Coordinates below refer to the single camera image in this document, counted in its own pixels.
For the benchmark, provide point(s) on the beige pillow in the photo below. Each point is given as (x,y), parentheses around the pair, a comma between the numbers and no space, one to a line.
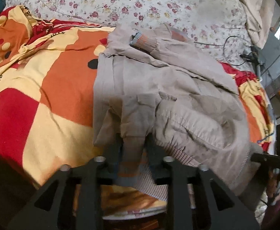
(259,15)

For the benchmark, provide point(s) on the black clamp device with pole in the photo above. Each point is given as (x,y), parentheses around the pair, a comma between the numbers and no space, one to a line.
(253,58)

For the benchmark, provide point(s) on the beige corduroy jacket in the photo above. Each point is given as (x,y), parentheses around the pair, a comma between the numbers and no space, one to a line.
(156,82)

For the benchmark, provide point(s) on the white floral quilt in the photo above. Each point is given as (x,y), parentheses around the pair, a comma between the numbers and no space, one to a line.
(215,26)

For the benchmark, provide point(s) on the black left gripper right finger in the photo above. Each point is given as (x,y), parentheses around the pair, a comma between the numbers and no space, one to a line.
(197,197)

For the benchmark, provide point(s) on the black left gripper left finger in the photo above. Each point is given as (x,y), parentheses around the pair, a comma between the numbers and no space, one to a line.
(71,198)

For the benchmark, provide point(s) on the orange red yellow blanket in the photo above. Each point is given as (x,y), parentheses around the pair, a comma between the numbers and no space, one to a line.
(47,73)

